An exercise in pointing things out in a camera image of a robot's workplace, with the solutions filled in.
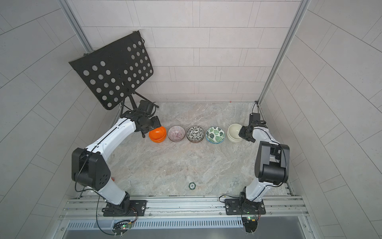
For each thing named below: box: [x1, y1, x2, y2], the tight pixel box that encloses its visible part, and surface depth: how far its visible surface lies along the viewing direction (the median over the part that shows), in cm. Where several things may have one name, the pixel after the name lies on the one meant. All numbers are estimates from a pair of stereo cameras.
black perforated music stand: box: [68, 30, 160, 117], surface depth 71 cm
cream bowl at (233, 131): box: [227, 123, 243, 140], surface depth 94 cm
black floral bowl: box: [186, 125, 205, 143], surface depth 96 cm
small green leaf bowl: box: [205, 126, 226, 144], surface depth 96 cm
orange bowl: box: [148, 125, 167, 143], surface depth 92 cm
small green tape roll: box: [188, 182, 196, 190], surface depth 80 cm
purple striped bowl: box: [167, 125, 186, 142], surface depth 96 cm
